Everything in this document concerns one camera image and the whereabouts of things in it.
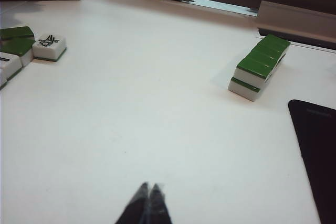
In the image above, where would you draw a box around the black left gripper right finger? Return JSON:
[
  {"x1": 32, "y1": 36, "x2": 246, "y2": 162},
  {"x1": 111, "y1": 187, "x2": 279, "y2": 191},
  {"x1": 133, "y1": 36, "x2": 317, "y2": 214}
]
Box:
[{"x1": 145, "y1": 183, "x2": 174, "y2": 224}]

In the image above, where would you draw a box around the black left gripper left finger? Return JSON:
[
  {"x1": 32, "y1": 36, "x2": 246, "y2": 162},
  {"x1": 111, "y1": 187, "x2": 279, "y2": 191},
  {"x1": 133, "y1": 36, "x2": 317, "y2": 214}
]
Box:
[{"x1": 114, "y1": 182, "x2": 150, "y2": 224}]

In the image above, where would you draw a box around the green-backed white mahjong tile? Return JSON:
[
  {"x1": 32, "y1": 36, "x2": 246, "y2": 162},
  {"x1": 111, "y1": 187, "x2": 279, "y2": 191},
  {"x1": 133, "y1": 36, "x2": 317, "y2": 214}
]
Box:
[
  {"x1": 0, "y1": 26, "x2": 36, "y2": 41},
  {"x1": 244, "y1": 52, "x2": 278, "y2": 78},
  {"x1": 227, "y1": 76, "x2": 262, "y2": 102},
  {"x1": 258, "y1": 39, "x2": 287, "y2": 63},
  {"x1": 0, "y1": 37, "x2": 36, "y2": 68},
  {"x1": 265, "y1": 34, "x2": 291, "y2": 57},
  {"x1": 234, "y1": 57, "x2": 273, "y2": 89},
  {"x1": 251, "y1": 46, "x2": 283, "y2": 70}
]

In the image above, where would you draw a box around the mahjong tile with bird print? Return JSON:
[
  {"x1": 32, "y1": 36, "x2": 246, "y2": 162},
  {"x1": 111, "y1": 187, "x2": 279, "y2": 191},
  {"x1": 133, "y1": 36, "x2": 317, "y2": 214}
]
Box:
[{"x1": 32, "y1": 31, "x2": 67, "y2": 63}]

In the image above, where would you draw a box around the white mahjong tile black print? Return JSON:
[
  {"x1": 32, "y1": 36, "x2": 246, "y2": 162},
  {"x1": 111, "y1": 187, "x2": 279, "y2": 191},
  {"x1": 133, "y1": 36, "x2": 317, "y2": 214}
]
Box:
[{"x1": 0, "y1": 52, "x2": 23, "y2": 82}]

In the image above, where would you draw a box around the black rectangular table mat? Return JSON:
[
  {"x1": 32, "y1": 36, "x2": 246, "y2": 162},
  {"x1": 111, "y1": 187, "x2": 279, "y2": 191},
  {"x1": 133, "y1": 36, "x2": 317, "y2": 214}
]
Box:
[{"x1": 288, "y1": 99, "x2": 336, "y2": 224}]

